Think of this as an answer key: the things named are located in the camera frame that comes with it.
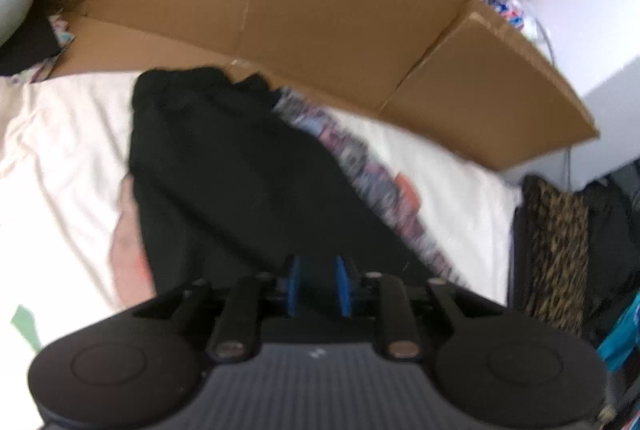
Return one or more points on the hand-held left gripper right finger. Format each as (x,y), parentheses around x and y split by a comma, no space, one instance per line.
(341,285)

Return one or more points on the teal bag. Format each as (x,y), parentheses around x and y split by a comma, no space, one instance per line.
(622,330)

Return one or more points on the cream bear printed blanket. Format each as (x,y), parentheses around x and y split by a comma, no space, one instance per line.
(65,150)

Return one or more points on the leopard print cloth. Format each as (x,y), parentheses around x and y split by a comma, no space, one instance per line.
(555,250)

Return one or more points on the low brown cardboard sheet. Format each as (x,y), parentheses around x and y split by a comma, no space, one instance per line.
(325,10)

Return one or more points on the black flat cloth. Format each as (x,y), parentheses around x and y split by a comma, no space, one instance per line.
(25,55)

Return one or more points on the grey neck pillow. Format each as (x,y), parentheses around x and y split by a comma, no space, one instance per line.
(15,0)

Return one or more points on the black knit garment patterned lining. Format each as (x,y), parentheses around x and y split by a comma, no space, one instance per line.
(225,170)

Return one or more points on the black bag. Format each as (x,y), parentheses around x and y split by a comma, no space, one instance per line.
(610,235)

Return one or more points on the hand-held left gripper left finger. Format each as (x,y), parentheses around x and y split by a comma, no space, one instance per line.
(294,285)

